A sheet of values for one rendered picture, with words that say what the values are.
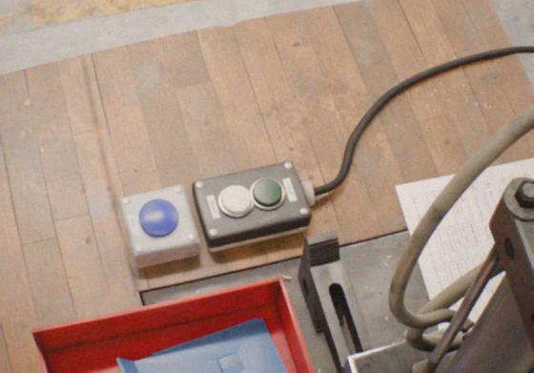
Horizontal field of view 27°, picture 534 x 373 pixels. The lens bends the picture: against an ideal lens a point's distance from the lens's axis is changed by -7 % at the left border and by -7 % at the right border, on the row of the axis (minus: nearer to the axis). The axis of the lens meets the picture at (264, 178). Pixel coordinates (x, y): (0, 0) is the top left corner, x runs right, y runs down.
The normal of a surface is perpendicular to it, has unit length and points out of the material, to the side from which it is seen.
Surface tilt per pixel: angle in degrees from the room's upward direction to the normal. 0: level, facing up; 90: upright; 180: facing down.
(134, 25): 0
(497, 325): 90
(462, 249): 1
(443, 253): 1
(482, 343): 90
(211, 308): 90
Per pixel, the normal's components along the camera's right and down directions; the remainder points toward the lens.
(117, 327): 0.28, 0.84
